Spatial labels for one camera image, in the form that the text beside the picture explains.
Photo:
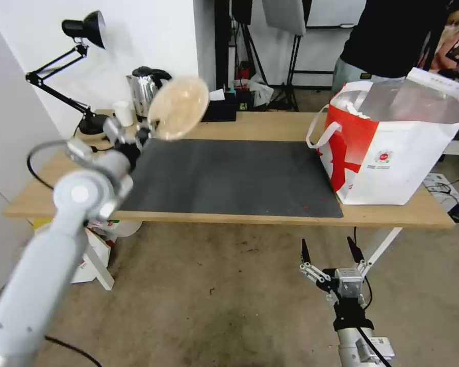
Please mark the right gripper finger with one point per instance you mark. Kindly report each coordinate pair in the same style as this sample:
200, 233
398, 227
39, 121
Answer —
306, 254
355, 250

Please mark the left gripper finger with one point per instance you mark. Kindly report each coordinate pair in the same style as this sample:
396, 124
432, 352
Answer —
154, 124
143, 137

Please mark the clear round plastic lid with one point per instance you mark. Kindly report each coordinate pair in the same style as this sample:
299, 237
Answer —
179, 109

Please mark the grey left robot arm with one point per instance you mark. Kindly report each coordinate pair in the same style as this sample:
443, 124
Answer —
42, 248

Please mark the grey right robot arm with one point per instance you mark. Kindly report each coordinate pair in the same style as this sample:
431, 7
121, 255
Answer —
361, 348

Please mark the white red takeout bag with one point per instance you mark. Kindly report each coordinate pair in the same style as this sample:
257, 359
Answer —
390, 153

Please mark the white plastic bag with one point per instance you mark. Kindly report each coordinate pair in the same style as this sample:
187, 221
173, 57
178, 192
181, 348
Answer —
261, 91

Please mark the white table leg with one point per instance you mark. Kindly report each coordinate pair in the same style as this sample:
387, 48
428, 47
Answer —
382, 246
99, 263

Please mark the white paper cup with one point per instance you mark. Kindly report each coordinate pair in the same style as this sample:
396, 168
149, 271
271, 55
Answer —
123, 114

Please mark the stainless steel electric kettle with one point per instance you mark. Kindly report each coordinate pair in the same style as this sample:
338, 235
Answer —
143, 91

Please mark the black tissue box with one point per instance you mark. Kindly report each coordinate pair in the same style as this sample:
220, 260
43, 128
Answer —
220, 109

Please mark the white round bucket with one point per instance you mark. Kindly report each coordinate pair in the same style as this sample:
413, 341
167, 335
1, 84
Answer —
124, 227

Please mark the black table mat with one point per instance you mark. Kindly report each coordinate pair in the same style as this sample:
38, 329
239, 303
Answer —
233, 179

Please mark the white red cardboard box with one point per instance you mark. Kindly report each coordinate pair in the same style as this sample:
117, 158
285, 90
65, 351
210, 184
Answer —
95, 248

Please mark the white power strip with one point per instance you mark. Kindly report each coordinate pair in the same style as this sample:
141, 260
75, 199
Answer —
441, 187

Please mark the black desk lamp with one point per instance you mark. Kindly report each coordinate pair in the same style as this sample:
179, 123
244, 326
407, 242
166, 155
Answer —
86, 28

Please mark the black light stand tripod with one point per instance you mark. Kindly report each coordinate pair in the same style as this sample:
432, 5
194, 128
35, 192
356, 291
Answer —
252, 49

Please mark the white softbox panel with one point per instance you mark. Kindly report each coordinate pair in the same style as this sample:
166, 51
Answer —
285, 15

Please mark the person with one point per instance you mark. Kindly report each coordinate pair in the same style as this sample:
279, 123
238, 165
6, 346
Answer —
386, 34

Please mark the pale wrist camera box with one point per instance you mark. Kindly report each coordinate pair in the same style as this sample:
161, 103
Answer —
348, 283
114, 130

